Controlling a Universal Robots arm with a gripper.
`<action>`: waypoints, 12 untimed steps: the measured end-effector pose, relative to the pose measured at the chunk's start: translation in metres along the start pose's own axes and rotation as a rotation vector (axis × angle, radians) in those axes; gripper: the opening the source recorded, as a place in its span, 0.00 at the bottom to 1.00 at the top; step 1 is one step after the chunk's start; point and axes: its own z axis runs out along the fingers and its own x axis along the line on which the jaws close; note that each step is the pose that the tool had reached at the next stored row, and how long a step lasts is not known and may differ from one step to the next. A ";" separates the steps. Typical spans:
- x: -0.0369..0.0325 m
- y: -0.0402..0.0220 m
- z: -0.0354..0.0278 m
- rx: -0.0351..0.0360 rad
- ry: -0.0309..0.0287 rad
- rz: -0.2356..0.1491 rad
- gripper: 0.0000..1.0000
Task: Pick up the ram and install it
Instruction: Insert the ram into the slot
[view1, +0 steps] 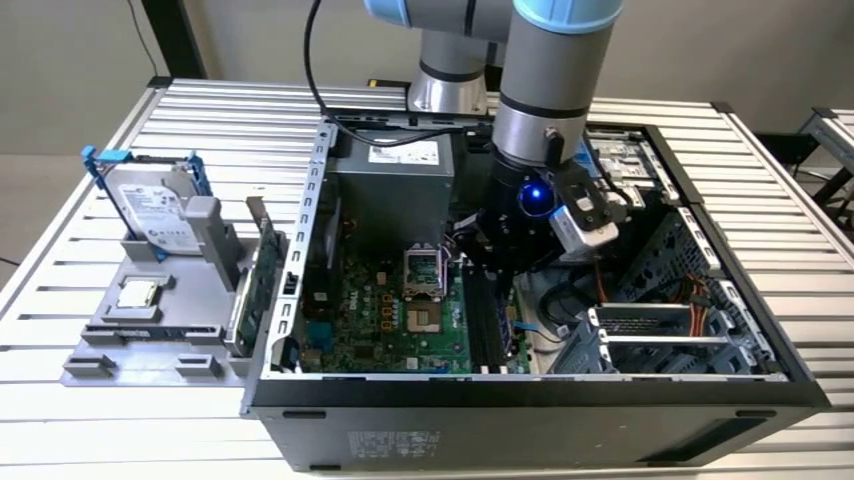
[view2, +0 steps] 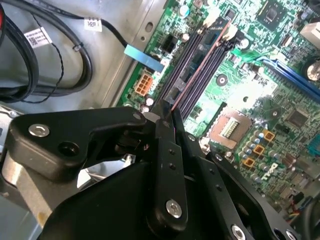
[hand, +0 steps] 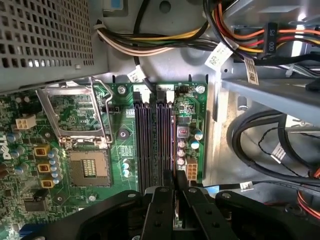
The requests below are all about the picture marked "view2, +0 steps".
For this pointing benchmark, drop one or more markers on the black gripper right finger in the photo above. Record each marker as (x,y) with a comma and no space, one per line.
(237,200)

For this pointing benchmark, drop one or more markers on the RAM stick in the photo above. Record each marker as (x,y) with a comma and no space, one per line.
(200,58)

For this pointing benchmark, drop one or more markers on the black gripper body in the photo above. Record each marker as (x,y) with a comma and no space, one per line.
(100,212)

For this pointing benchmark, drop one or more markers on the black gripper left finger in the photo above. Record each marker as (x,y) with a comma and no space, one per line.
(50,150)

